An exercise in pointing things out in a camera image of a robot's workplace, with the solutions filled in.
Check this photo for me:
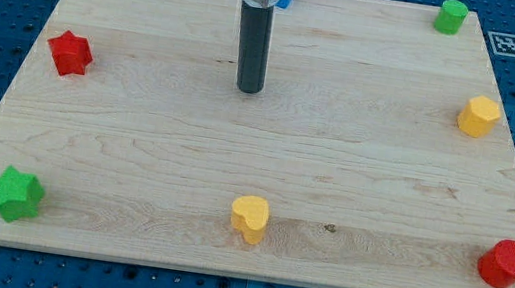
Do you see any green star block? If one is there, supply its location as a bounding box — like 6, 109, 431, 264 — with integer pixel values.
0, 165, 46, 223

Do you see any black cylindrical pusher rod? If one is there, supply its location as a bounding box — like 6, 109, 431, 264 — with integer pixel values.
236, 1, 274, 94

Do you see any white fiducial marker tag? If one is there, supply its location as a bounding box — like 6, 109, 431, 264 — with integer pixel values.
488, 31, 515, 58

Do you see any green cylinder block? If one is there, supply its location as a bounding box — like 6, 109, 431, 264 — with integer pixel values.
433, 0, 469, 35

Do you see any wooden board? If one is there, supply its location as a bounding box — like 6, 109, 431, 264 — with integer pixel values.
0, 0, 515, 288

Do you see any red star block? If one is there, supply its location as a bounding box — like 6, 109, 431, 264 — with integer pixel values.
48, 30, 93, 76

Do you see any red cylinder block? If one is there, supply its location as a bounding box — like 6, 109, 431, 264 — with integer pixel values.
477, 239, 515, 288

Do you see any yellow hexagon block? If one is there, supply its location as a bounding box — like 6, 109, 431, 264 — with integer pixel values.
457, 96, 501, 138

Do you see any blue block behind tool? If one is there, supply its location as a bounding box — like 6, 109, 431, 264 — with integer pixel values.
276, 0, 293, 9

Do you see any yellow heart block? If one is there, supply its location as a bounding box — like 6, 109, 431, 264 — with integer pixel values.
230, 195, 270, 245

